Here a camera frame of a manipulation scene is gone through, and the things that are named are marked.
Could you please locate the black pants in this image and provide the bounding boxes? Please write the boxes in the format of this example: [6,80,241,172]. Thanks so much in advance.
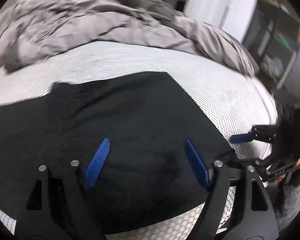
[0,72,234,234]

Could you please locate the dark glass wardrobe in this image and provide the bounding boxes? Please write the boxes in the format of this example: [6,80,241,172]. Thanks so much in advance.
[243,0,300,90]

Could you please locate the white curtain right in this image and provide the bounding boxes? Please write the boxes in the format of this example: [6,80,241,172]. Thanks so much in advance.
[184,0,257,42]

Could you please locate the grey duvet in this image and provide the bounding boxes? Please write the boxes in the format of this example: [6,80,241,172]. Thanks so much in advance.
[0,0,259,76]

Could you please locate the white patterned mattress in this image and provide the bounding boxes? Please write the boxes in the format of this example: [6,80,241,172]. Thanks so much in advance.
[0,41,280,240]

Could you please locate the dark grey pillow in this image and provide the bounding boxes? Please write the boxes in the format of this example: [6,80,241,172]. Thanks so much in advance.
[117,0,175,21]

